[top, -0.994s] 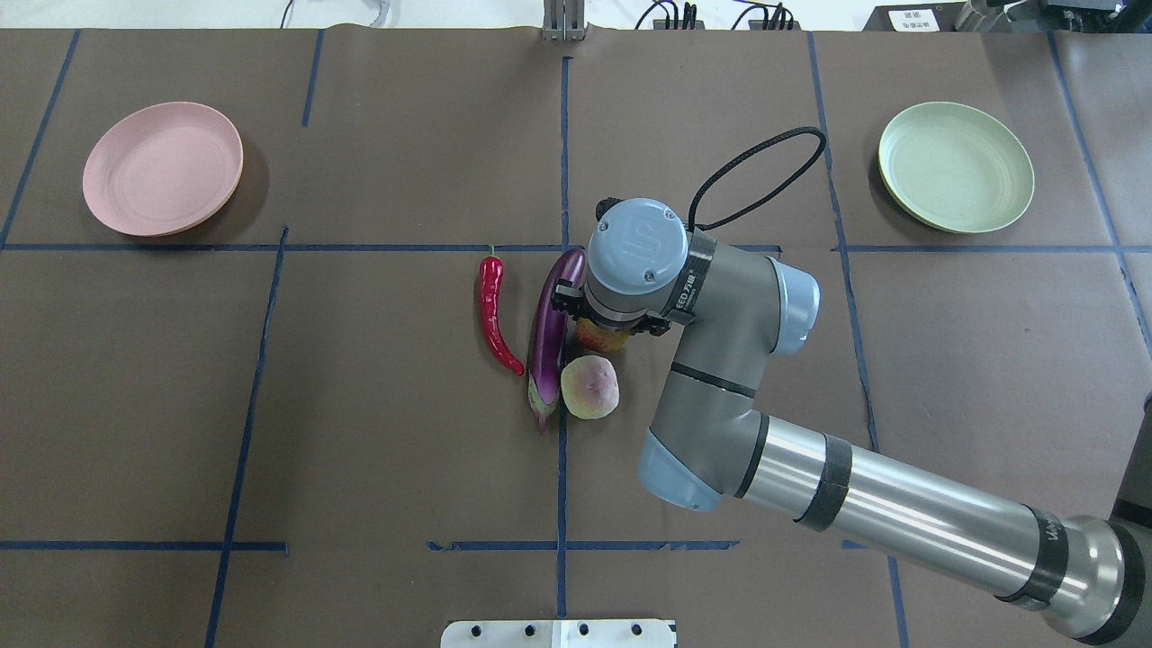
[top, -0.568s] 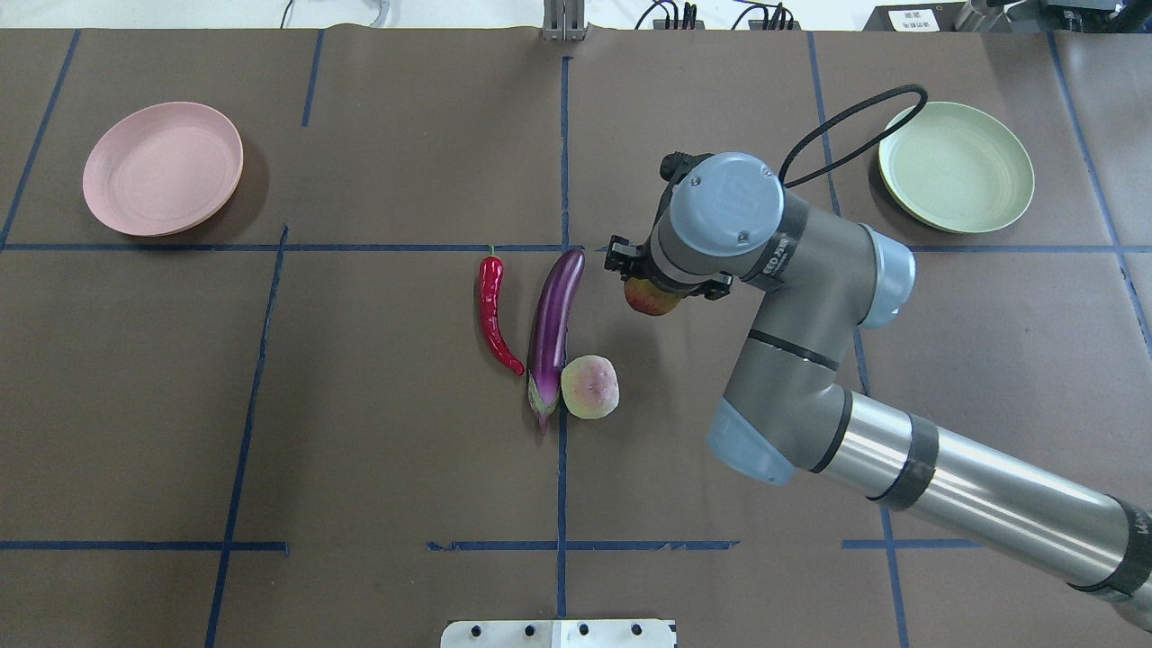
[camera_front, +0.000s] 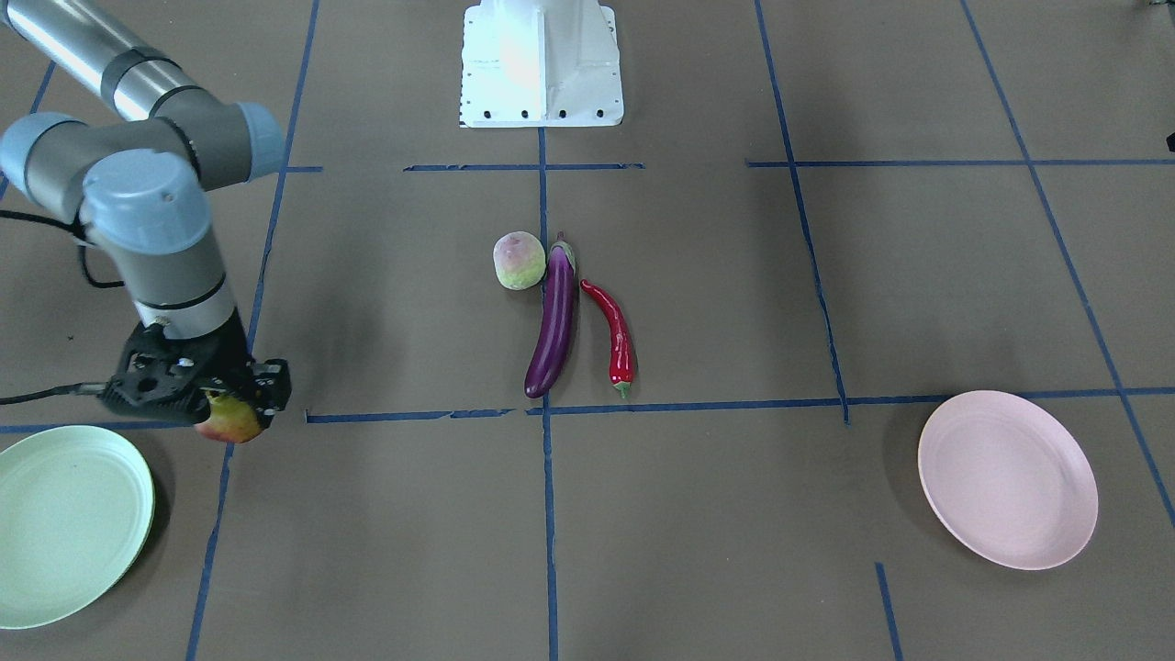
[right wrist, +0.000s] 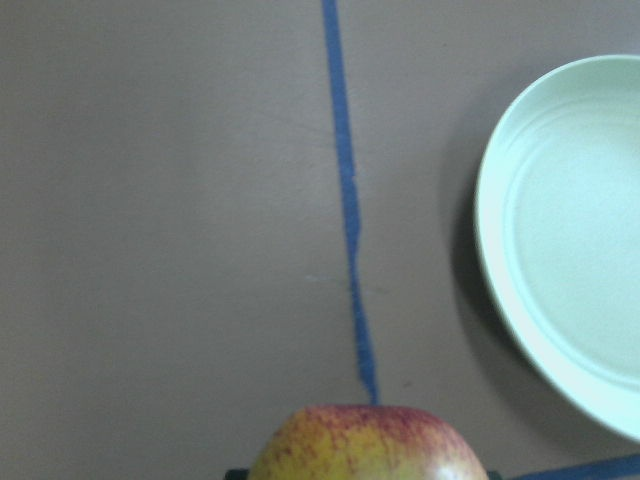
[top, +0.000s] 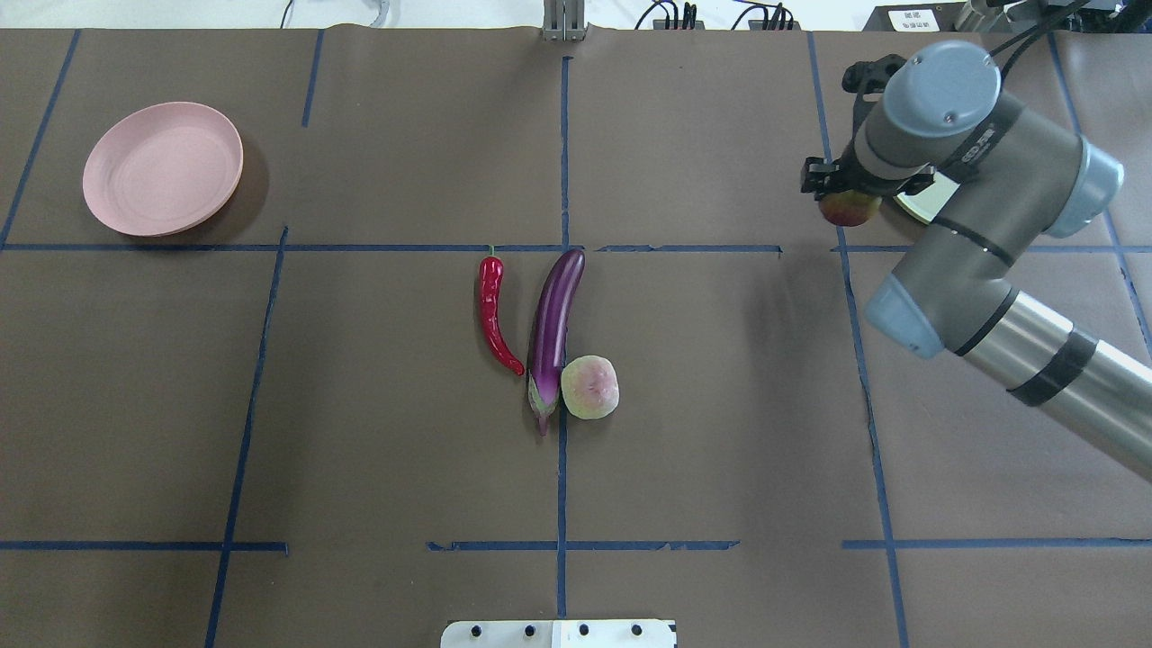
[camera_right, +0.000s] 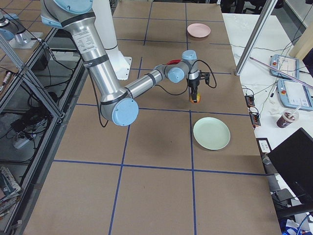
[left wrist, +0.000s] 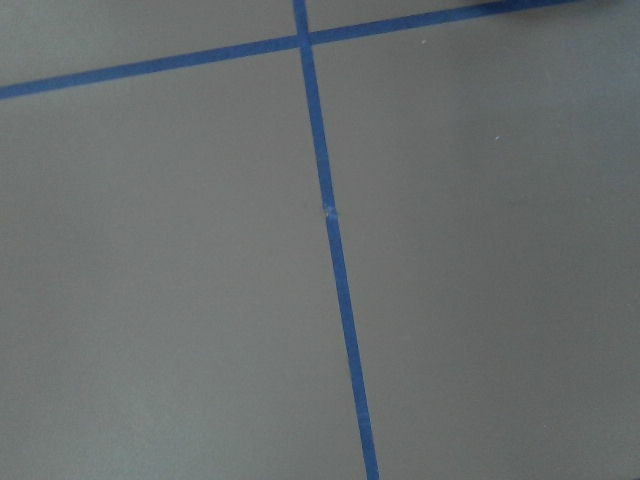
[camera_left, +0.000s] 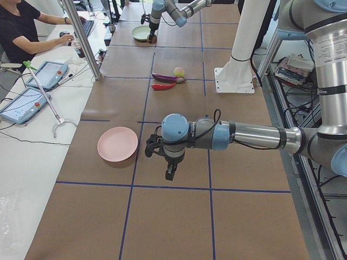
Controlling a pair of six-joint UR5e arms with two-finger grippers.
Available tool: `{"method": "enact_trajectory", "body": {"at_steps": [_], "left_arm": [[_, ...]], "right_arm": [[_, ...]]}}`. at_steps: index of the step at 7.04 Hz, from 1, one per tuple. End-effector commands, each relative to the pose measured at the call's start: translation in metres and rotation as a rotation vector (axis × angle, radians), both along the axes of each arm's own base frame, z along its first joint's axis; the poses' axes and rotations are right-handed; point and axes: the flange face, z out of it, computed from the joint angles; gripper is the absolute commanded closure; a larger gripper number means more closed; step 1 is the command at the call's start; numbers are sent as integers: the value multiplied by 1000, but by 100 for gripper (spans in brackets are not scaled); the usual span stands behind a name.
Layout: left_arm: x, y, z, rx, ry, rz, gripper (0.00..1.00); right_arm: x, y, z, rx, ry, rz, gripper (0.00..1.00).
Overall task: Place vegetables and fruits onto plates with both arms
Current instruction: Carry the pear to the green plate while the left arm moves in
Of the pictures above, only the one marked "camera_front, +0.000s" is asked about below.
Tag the purple eggplant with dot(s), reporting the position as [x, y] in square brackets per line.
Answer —
[557, 326]

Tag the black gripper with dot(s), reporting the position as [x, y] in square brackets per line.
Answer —
[227, 352]

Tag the red chili pepper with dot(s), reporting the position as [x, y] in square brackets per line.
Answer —
[622, 357]

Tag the white pedestal column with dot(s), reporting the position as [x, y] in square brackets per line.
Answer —
[540, 64]

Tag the green plate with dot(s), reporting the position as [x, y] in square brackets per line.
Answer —
[77, 503]

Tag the brown paper table cover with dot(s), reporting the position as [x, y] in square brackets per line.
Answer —
[822, 219]

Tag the pink plate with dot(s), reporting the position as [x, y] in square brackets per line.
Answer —
[1008, 480]

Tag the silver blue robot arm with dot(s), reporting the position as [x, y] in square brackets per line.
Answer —
[139, 192]

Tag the pink green peach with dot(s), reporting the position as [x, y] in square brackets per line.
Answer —
[519, 260]

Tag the red yellow pomegranate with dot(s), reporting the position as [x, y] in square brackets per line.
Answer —
[230, 420]

